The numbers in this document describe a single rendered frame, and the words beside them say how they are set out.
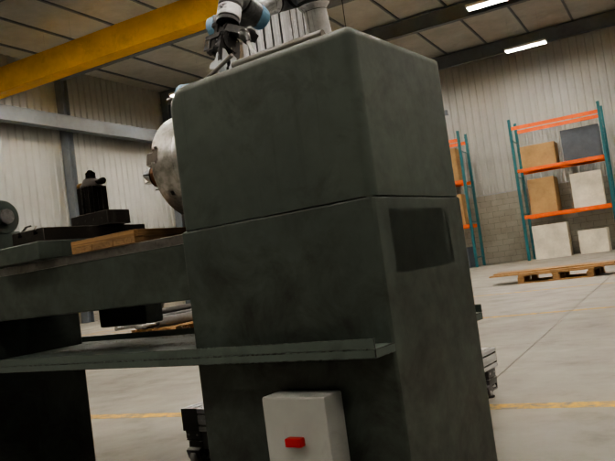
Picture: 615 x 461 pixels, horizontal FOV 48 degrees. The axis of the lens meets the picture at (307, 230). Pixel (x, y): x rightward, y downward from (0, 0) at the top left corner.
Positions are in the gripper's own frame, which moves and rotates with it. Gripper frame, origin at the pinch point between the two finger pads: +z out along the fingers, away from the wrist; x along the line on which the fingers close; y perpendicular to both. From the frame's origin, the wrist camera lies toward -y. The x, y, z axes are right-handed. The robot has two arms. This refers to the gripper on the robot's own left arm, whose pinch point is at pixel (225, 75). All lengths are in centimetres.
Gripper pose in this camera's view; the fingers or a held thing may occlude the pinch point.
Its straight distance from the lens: 212.7
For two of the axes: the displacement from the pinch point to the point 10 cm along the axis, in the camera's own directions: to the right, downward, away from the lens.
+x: -5.9, -3.1, -7.5
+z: -0.7, 9.4, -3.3
